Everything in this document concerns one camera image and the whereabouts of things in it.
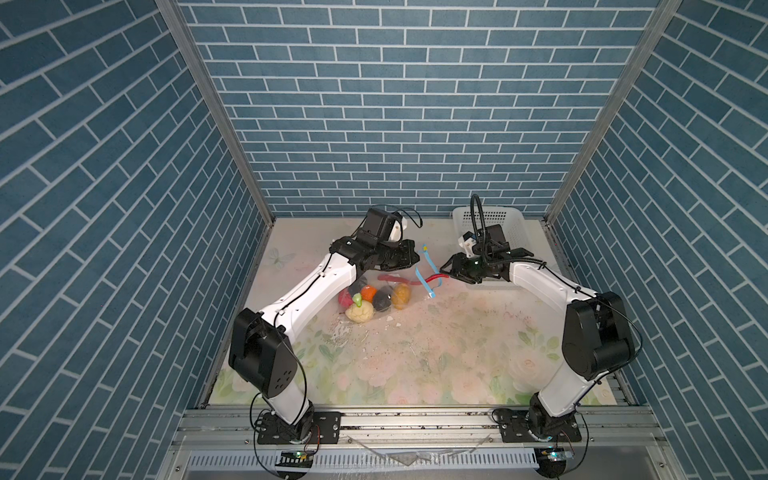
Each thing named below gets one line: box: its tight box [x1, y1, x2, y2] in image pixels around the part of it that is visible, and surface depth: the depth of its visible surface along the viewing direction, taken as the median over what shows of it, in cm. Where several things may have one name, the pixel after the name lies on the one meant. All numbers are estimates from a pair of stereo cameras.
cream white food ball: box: [345, 300, 374, 323], surface depth 91 cm
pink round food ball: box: [338, 288, 354, 309], surface depth 92 cm
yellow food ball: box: [392, 283, 411, 310], surface depth 93 cm
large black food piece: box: [372, 286, 393, 311], surface depth 93 cm
